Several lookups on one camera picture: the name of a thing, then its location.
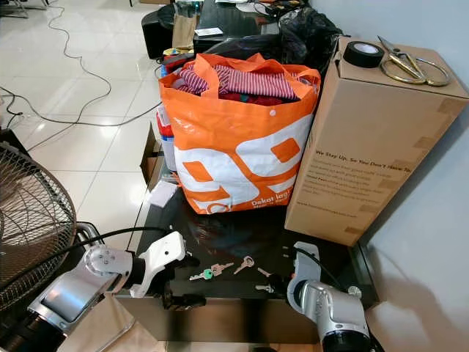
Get green capped key bunch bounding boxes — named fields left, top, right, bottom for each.
left=188, top=263, right=234, bottom=282

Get large silver key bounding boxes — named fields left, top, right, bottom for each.
left=233, top=256, right=255, bottom=276

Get black glass coffee table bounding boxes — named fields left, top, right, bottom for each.
left=114, top=176, right=382, bottom=345

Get white card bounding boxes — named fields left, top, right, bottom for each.
left=149, top=180, right=178, bottom=208

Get small open cardboard box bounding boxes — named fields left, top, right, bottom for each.
left=141, top=121, right=166, bottom=188

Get orange white shopping bag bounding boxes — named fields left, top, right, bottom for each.
left=159, top=53, right=322, bottom=216

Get metal grille floor fan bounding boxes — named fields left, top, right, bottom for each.
left=0, top=143, right=78, bottom=309

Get tall brown cardboard box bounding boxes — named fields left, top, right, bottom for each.
left=284, top=37, right=469, bottom=246

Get blue bag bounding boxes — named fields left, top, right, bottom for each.
left=154, top=66, right=177, bottom=173

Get red striped cloth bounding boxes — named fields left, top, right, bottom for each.
left=172, top=65, right=301, bottom=102

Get red black pouch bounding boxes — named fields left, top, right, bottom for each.
left=160, top=50, right=195, bottom=74

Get black plastic garbage bag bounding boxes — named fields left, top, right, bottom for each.
left=278, top=7, right=344, bottom=70
left=202, top=33, right=281, bottom=61

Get brown paper bag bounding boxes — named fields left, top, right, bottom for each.
left=172, top=13, right=200, bottom=51

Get black leather ottoman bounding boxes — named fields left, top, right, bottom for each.
left=141, top=4, right=177, bottom=59

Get black tape roll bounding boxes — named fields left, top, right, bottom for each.
left=343, top=40, right=384, bottom=68

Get black background table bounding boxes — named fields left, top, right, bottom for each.
left=194, top=0, right=312, bottom=54

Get golden scissors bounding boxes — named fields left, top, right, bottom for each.
left=377, top=35, right=451, bottom=87

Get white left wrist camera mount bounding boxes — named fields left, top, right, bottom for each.
left=130, top=231, right=186, bottom=298

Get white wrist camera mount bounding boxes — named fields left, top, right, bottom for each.
left=130, top=231, right=186, bottom=298
left=289, top=242, right=322, bottom=284

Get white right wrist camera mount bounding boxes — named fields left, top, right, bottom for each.
left=289, top=242, right=322, bottom=284

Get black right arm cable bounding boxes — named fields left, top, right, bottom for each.
left=293, top=248, right=349, bottom=293

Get black floor cable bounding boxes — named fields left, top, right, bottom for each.
left=37, top=6, right=114, bottom=129
left=1, top=88, right=160, bottom=129

